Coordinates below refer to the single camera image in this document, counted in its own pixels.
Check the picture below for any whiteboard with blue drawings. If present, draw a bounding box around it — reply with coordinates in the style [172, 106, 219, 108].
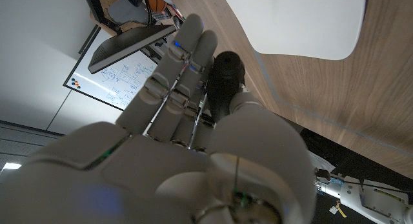
[63, 25, 159, 112]

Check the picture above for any small orange basketball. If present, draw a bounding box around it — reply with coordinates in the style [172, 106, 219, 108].
[145, 0, 168, 14]

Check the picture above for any black rubber air blower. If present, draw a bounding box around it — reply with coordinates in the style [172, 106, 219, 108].
[206, 50, 246, 123]

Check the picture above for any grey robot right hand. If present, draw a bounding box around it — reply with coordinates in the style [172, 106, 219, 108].
[0, 13, 319, 224]

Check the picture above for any white square plate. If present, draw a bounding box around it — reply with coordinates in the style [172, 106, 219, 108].
[220, 0, 368, 61]

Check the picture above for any black computer monitor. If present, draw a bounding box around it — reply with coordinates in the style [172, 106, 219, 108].
[87, 23, 177, 75]

